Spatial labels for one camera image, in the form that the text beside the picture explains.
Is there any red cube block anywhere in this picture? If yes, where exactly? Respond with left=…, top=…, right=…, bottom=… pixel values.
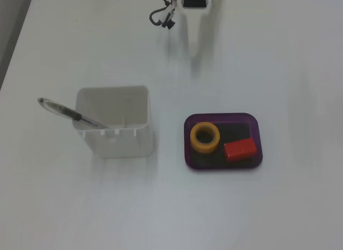
left=223, top=138, right=258, bottom=163

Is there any white plastic pen holder box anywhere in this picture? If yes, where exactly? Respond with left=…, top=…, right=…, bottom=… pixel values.
left=72, top=85, right=155, bottom=159

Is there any yellow masking tape roll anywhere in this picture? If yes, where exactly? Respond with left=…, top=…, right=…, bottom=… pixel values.
left=190, top=121, right=220, bottom=153

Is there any purple metal tray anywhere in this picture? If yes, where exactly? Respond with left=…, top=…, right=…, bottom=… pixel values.
left=183, top=112, right=264, bottom=172

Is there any black clear ballpoint pen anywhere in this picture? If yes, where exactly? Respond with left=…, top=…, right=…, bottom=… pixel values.
left=37, top=97, right=111, bottom=130

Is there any small black gripper camera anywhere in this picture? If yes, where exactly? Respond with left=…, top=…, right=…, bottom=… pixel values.
left=161, top=11, right=175, bottom=30

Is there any black camera cable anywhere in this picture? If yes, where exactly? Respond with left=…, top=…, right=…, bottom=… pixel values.
left=148, top=7, right=168, bottom=26

